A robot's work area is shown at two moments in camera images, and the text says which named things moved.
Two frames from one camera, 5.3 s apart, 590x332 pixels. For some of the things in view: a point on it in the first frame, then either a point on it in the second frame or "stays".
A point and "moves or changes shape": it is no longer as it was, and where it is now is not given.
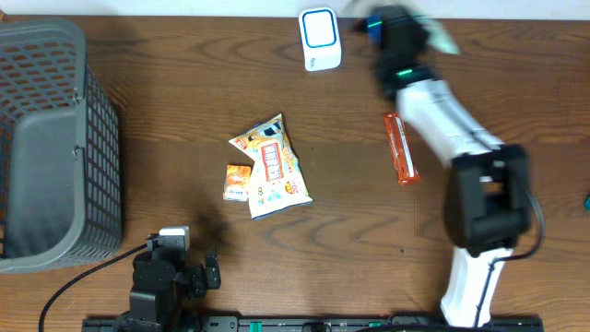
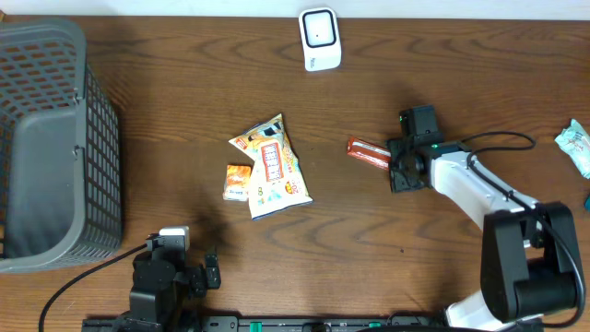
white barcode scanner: (320, 38) stays
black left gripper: (199, 280) stays
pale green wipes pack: (437, 35) to (574, 141)
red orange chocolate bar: (407, 168) moves or changes shape
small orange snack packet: (236, 186) stays
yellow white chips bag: (276, 183) stays
